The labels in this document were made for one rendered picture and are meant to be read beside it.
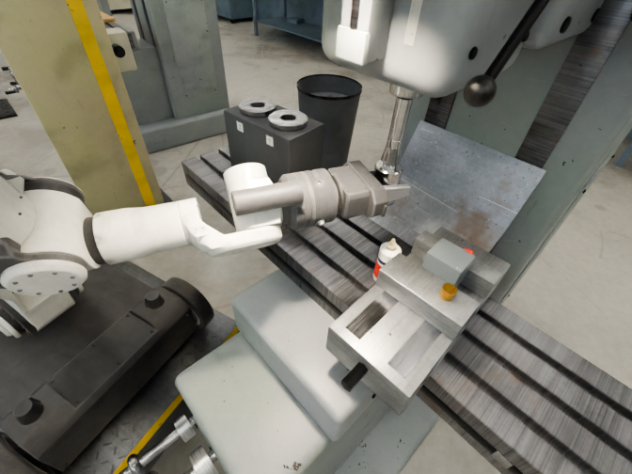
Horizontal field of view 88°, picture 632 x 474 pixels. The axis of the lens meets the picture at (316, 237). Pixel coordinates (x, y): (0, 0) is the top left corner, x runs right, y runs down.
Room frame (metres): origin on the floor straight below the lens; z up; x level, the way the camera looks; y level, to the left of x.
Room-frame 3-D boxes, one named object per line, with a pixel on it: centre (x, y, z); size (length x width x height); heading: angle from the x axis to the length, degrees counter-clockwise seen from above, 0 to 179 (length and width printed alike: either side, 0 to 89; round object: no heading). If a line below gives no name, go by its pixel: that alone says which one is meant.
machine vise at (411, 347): (0.35, -0.20, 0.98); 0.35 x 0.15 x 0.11; 138
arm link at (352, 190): (0.44, -0.03, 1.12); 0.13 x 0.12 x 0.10; 24
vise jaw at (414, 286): (0.33, -0.18, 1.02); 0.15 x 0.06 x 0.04; 48
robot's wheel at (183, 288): (0.63, 0.42, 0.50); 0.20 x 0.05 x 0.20; 64
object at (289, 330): (0.48, -0.11, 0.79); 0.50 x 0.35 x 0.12; 135
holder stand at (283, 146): (0.75, 0.12, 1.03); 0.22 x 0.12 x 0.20; 53
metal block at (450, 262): (0.38, -0.22, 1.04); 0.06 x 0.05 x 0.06; 48
